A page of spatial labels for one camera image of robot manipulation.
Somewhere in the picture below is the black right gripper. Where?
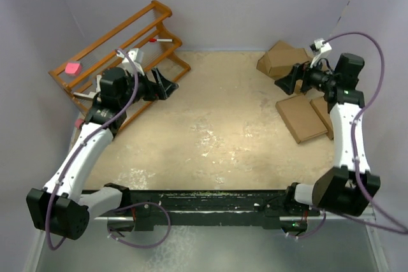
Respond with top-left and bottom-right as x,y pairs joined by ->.
275,54 -> 339,95

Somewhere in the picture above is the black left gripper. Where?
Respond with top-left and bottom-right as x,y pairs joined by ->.
119,67 -> 177,108

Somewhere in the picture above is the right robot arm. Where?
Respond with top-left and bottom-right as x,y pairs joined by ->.
275,53 -> 381,217

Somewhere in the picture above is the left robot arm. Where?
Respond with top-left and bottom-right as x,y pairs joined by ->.
26,67 -> 179,240

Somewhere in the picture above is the large folded cardboard box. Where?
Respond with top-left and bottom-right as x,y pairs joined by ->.
256,40 -> 312,80

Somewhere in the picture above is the medium folded cardboard box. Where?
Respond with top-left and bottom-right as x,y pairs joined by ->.
275,95 -> 328,144

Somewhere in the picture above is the small folded cardboard box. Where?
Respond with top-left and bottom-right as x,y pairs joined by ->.
310,97 -> 334,140

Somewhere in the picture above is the red capped white marker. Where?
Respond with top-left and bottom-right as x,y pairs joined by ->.
149,38 -> 173,43

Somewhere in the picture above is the orange wooden rack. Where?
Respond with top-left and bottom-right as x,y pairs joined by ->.
49,0 -> 191,132

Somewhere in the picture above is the pink capped green can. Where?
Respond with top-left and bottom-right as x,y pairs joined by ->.
75,118 -> 85,130

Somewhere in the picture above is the pink eraser block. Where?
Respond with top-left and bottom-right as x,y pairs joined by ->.
64,62 -> 82,76

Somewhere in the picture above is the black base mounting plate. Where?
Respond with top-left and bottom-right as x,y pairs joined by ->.
103,190 -> 320,232

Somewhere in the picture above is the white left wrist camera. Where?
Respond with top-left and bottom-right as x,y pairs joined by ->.
122,48 -> 145,75

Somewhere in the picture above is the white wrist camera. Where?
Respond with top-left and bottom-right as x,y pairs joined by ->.
310,38 -> 332,68
122,48 -> 145,75

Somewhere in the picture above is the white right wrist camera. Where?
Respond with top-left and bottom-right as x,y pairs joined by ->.
310,38 -> 332,68

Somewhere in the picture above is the white angled bracket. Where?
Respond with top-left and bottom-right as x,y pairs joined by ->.
73,75 -> 102,101

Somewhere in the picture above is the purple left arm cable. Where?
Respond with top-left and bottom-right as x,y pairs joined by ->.
46,48 -> 172,250

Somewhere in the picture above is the aluminium frame rail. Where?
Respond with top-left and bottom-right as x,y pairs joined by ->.
38,204 -> 377,222

